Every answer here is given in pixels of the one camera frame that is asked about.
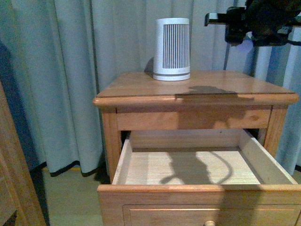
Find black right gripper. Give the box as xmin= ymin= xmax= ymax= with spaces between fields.
xmin=204 ymin=0 xmax=301 ymax=47

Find wooden nightstand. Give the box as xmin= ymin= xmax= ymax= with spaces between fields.
xmin=92 ymin=70 xmax=300 ymax=226

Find grey-green curtain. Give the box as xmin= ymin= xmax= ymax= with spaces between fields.
xmin=0 ymin=0 xmax=301 ymax=174

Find wooden bed frame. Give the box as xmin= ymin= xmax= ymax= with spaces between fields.
xmin=0 ymin=87 xmax=46 ymax=226

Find round wooden drawer knob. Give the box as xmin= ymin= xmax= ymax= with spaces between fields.
xmin=204 ymin=220 xmax=216 ymax=226

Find white slatted air purifier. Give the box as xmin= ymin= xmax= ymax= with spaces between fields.
xmin=153 ymin=18 xmax=190 ymax=81

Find wooden top drawer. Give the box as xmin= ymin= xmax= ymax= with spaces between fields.
xmin=98 ymin=129 xmax=301 ymax=226

